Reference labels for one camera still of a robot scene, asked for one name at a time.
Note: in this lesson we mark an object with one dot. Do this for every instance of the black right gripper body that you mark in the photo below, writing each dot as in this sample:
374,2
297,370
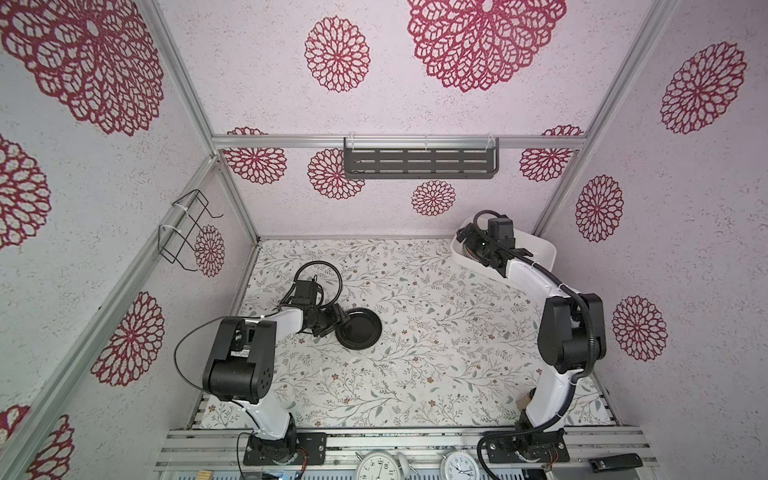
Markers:
479,246

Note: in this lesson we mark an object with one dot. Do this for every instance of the white clock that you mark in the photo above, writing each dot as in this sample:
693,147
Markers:
379,465
459,465

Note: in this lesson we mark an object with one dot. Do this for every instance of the white plastic bin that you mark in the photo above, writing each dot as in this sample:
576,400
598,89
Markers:
534,249

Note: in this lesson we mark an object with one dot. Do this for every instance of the black clip on rail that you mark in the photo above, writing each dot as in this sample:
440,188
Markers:
615,463

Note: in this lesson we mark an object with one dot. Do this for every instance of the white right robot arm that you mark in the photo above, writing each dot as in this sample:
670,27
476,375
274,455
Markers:
570,337

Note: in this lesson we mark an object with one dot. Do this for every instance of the right white clock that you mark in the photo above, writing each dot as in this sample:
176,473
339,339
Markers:
459,465

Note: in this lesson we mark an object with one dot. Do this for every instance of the black plastic plate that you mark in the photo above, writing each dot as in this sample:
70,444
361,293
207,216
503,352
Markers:
362,331

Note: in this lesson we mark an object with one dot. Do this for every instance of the black wire wall rack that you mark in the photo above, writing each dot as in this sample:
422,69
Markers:
174,239

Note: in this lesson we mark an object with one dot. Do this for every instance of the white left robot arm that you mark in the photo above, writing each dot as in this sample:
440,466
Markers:
241,366

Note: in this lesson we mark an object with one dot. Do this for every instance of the left white clock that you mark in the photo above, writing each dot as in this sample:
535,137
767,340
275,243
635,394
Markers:
379,465

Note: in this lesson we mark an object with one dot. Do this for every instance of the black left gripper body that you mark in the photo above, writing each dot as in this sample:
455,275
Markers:
326,320

